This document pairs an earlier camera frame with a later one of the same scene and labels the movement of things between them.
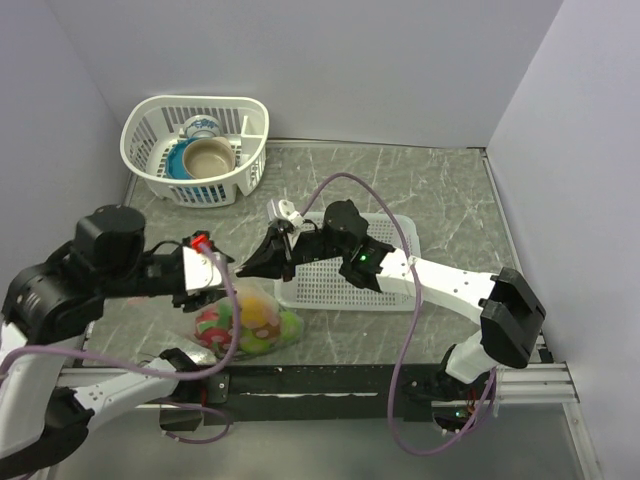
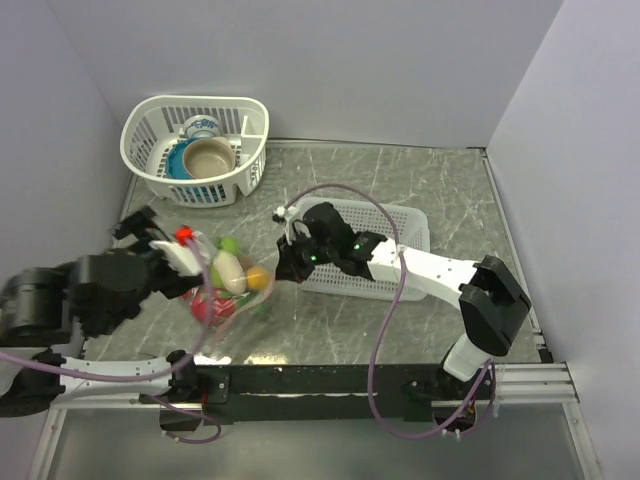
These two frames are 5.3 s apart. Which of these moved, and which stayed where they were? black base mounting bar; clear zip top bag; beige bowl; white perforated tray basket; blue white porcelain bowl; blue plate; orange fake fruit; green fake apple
Moved: clear zip top bag; orange fake fruit; white perforated tray basket; green fake apple
Stayed: blue plate; blue white porcelain bowl; black base mounting bar; beige bowl
